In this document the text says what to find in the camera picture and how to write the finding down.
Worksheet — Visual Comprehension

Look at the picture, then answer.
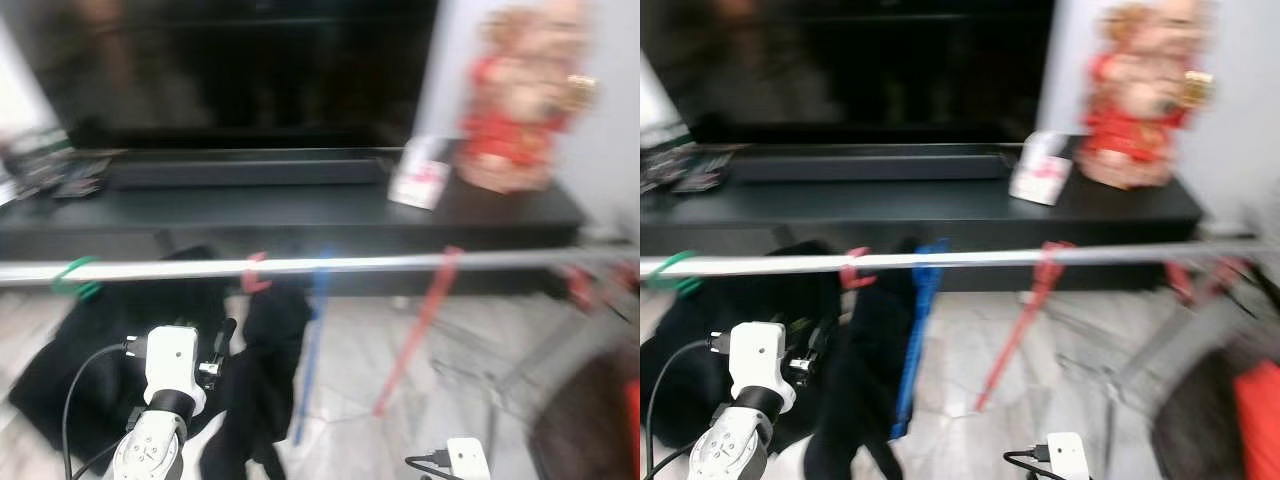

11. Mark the red plastic hanger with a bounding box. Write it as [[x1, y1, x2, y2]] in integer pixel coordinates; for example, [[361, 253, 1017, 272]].
[[372, 246, 465, 419], [975, 240, 1076, 413], [1165, 255, 1251, 306], [240, 252, 273, 295], [843, 246, 876, 291], [562, 262, 621, 311]]

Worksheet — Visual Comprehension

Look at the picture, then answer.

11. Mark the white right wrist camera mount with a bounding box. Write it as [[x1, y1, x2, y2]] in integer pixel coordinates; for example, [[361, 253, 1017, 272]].
[[445, 437, 491, 480], [1045, 432, 1091, 480]]

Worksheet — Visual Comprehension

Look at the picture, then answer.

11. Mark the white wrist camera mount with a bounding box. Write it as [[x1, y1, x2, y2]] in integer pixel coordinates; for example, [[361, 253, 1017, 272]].
[[1045, 432, 1091, 480], [128, 325, 208, 416], [445, 437, 491, 480], [712, 322, 798, 413]]

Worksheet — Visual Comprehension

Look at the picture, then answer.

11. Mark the dark brown fabric sofa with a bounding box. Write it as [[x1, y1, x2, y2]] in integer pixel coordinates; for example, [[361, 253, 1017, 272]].
[[1150, 340, 1280, 480], [528, 345, 631, 480]]

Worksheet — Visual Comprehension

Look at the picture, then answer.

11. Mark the black digital display box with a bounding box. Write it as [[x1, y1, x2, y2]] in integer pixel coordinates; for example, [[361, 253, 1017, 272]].
[[675, 165, 741, 196], [55, 172, 109, 199]]

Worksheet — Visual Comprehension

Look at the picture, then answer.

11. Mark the blue plastic hanger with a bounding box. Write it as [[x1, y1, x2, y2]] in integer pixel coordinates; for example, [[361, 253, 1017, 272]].
[[292, 250, 333, 446], [890, 238, 951, 441]]

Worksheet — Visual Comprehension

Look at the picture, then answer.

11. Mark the red laughing Buddha statue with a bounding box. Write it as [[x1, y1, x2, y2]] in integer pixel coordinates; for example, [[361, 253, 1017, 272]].
[[458, 5, 599, 194], [1075, 0, 1216, 191]]

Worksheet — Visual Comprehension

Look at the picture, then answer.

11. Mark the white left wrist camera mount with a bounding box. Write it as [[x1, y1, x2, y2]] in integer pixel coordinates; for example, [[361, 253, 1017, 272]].
[[712, 322, 798, 413], [128, 325, 208, 416]]

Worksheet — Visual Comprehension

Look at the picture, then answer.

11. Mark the green plastic hanger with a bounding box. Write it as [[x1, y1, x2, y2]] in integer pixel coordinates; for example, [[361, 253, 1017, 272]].
[[645, 250, 704, 297], [50, 256, 103, 301]]

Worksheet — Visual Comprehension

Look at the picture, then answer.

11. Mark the white pink tissue box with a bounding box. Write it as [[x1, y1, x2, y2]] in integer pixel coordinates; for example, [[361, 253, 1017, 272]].
[[388, 135, 453, 211], [1008, 130, 1071, 206]]

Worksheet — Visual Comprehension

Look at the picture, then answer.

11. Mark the black flat television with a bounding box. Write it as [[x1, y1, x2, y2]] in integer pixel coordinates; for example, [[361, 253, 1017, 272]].
[[30, 0, 441, 151], [660, 0, 1056, 144]]

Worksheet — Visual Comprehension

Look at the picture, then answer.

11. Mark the black soundbar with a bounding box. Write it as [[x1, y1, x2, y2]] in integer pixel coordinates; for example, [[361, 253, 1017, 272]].
[[728, 145, 1013, 183], [105, 150, 391, 189]]

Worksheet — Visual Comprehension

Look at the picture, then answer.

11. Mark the black television console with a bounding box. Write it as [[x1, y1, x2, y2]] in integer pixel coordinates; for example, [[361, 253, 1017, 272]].
[[0, 150, 586, 266], [640, 145, 1204, 263]]

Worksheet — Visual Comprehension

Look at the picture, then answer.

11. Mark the green circuit board device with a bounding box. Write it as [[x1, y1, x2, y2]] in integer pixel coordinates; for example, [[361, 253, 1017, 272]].
[[0, 130, 71, 193], [640, 125, 696, 191]]

